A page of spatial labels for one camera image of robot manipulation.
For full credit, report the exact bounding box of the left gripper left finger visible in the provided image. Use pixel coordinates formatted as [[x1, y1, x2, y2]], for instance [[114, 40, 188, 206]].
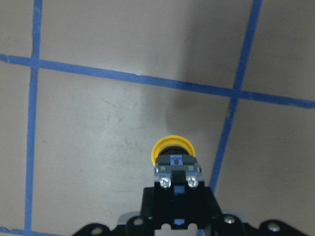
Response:
[[125, 187, 155, 236]]

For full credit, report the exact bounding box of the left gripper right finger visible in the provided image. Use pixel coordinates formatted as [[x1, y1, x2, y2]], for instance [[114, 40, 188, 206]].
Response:
[[203, 187, 247, 236]]

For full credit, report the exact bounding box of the yellow push button switch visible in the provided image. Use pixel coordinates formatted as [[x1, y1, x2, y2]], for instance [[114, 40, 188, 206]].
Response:
[[151, 135, 205, 230]]

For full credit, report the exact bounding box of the brown paper table cover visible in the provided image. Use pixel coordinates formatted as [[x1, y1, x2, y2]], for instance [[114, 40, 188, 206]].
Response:
[[0, 0, 315, 236]]

